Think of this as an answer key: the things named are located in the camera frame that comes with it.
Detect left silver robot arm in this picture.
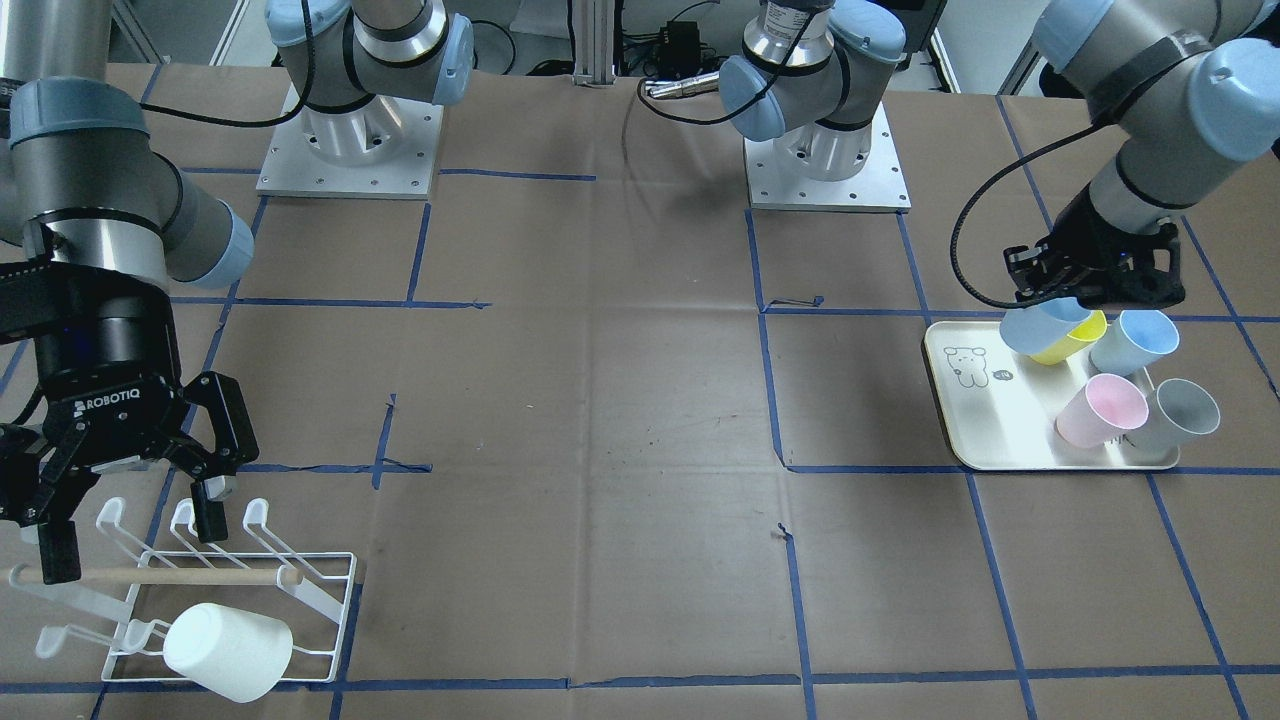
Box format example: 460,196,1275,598
719,1,1277,309

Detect grey plastic cup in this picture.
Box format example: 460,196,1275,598
1126,378,1221,455

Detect cream serving tray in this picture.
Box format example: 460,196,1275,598
923,322,1181,471

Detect aluminium frame post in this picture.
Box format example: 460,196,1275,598
568,0,620,87

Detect white plastic cup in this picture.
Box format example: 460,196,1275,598
163,602,293,703

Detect white wire cup rack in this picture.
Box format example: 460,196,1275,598
6,497,358,691

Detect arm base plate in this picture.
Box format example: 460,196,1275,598
742,104,913,213
256,96,445,200

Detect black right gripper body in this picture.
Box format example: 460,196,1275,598
1,264,187,471

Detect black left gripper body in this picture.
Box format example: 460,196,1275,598
1004,190,1187,309

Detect pink plastic cup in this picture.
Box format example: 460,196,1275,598
1055,373,1149,448

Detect light blue plastic cup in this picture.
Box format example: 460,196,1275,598
998,297,1092,356

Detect yellow plastic cup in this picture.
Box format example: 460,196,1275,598
1030,309,1108,366

